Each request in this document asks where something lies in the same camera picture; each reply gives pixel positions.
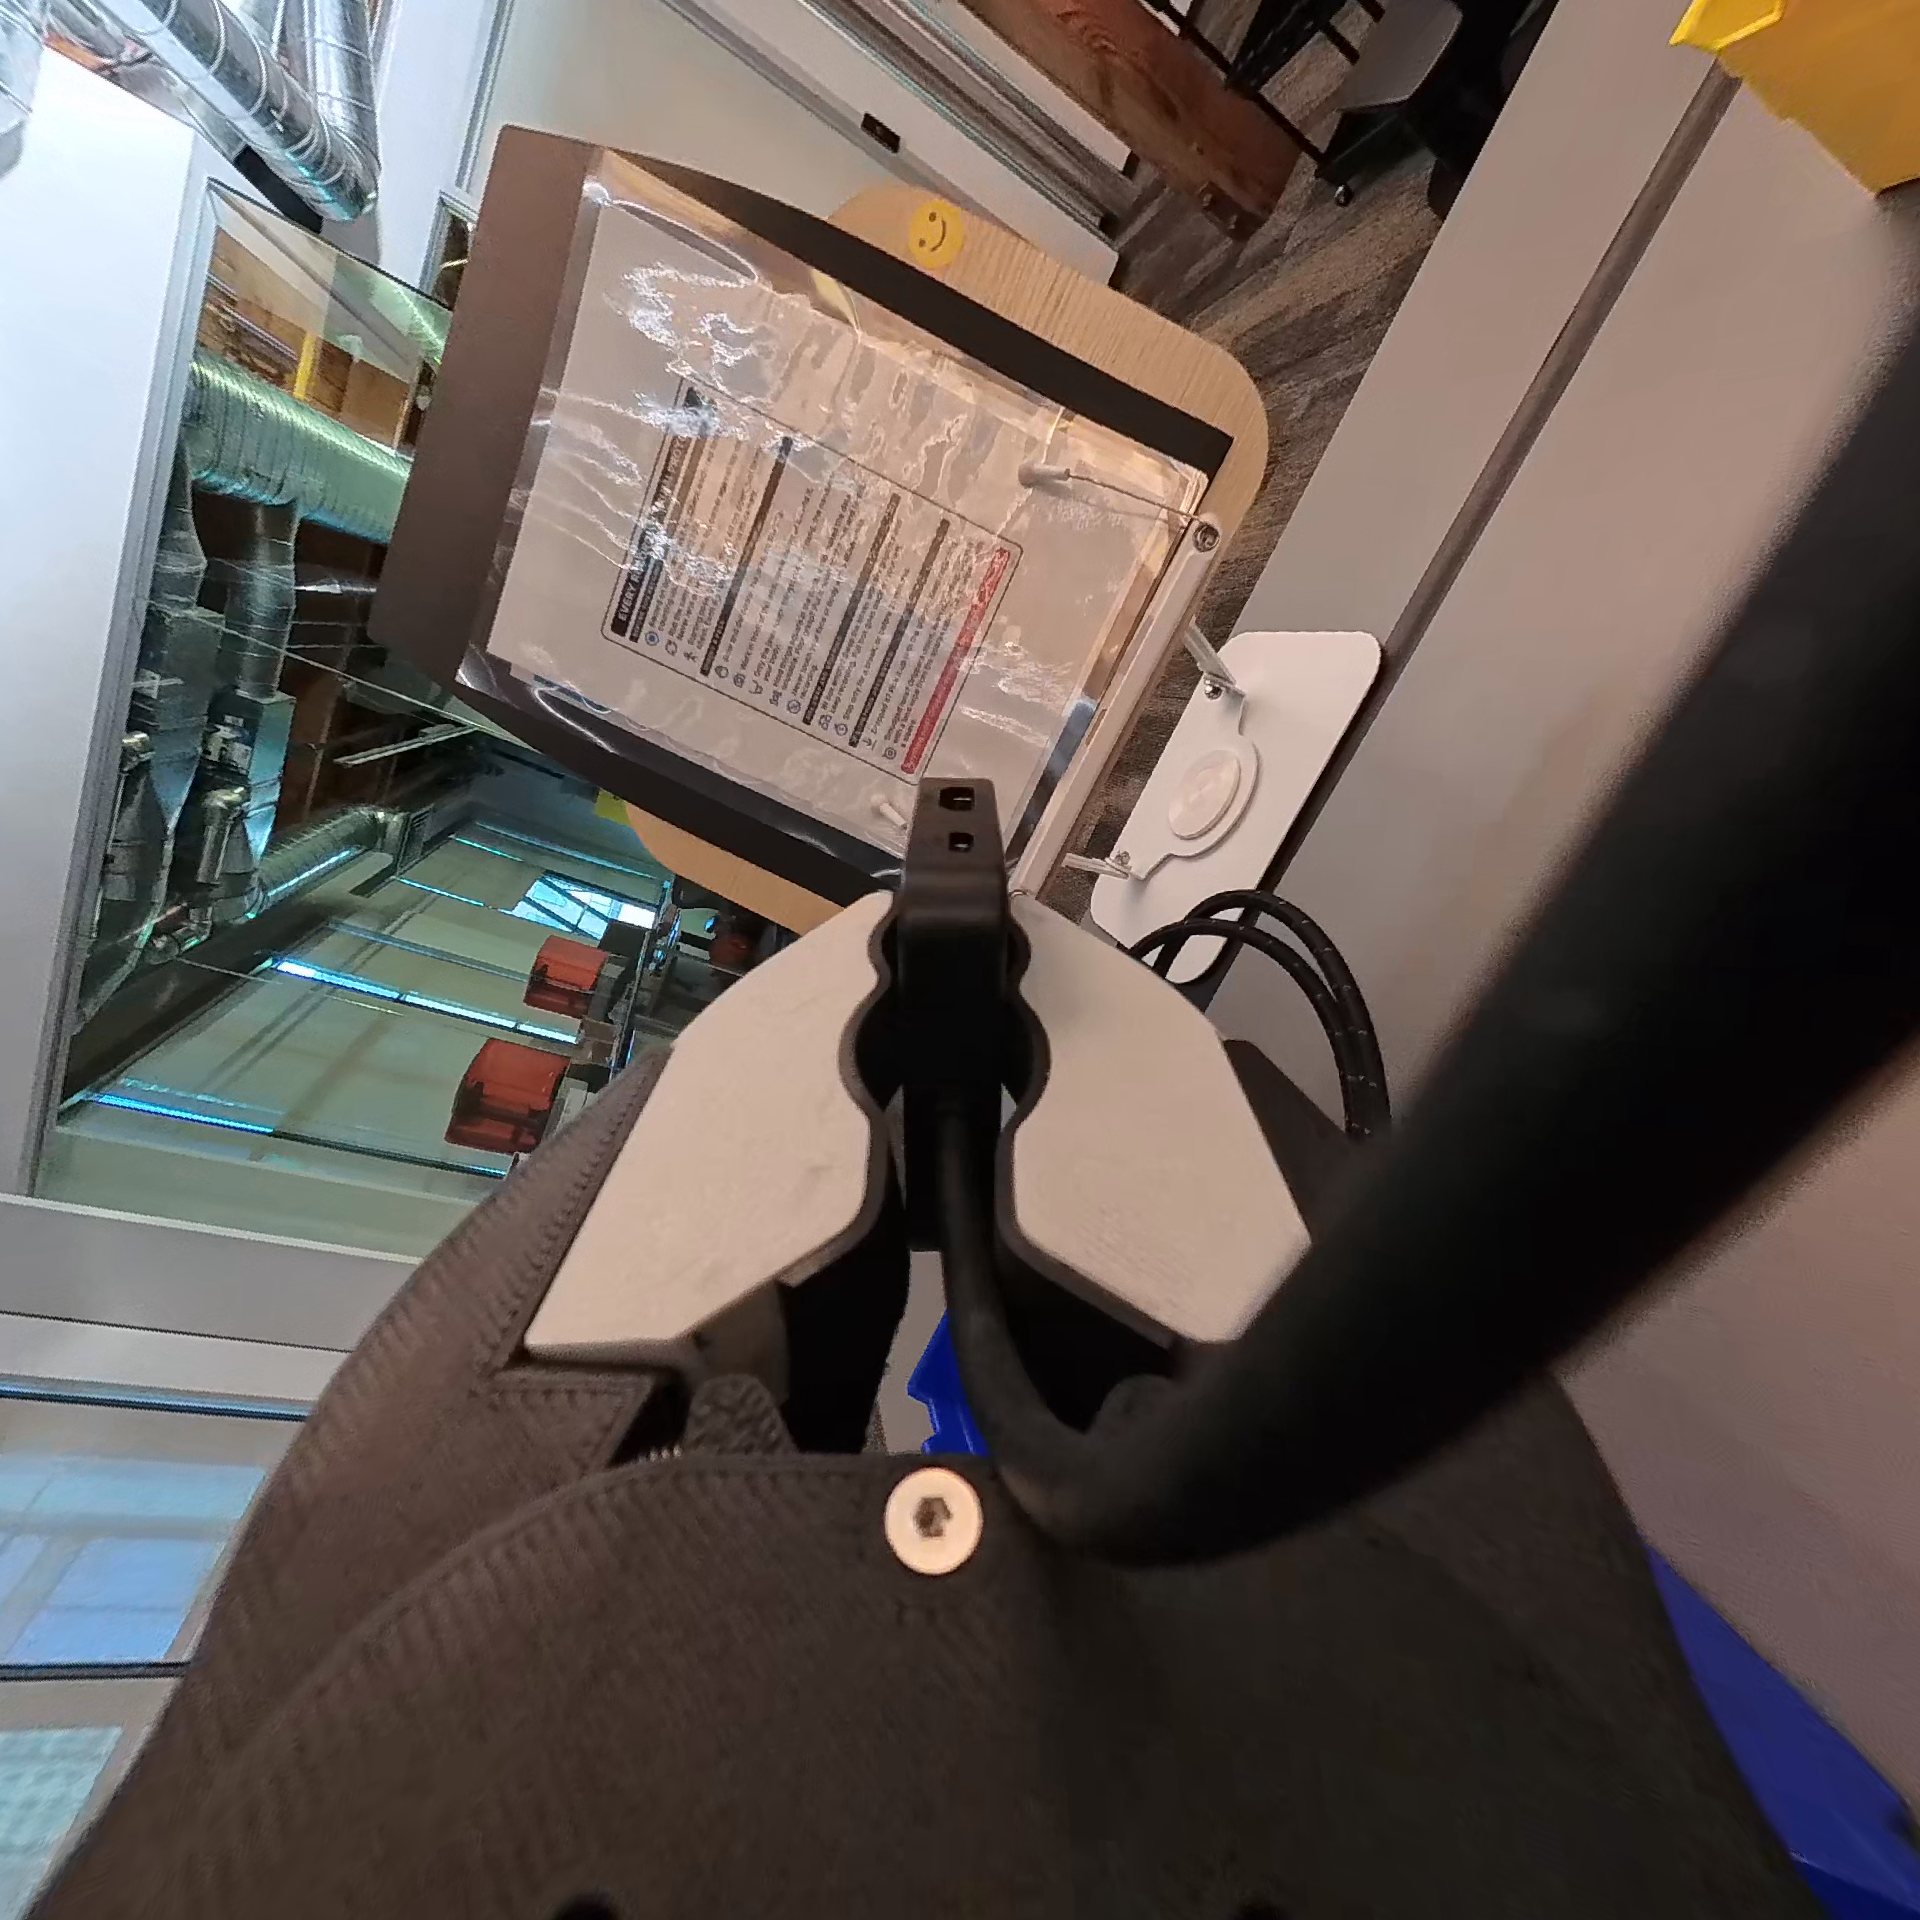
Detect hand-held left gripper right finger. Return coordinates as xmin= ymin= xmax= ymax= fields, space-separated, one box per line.
xmin=996 ymin=896 xmax=1316 ymax=1346

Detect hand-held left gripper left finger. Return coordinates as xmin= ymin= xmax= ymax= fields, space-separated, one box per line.
xmin=526 ymin=892 xmax=909 ymax=1346

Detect thick black hdmi cable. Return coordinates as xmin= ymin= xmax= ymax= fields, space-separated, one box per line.
xmin=896 ymin=382 xmax=1920 ymax=1572

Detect blue plastic bin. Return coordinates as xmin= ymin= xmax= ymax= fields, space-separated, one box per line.
xmin=903 ymin=1312 xmax=1920 ymax=1920

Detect yellow plastic bin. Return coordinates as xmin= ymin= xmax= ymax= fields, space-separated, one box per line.
xmin=1668 ymin=0 xmax=1920 ymax=193

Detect clear acrylic instruction sheet holder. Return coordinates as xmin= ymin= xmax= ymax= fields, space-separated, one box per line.
xmin=464 ymin=142 xmax=1224 ymax=873

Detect black office chair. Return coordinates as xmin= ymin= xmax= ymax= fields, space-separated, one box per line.
xmin=1160 ymin=0 xmax=1502 ymax=203

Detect silver ventilation ducts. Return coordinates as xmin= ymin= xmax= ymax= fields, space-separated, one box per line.
xmin=0 ymin=0 xmax=436 ymax=963

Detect black braided floor cable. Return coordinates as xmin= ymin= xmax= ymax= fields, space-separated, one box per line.
xmin=1123 ymin=890 xmax=1394 ymax=1145

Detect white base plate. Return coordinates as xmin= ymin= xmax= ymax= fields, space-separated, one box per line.
xmin=1084 ymin=631 xmax=1382 ymax=993

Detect wooden post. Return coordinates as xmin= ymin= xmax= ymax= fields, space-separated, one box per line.
xmin=960 ymin=0 xmax=1307 ymax=242

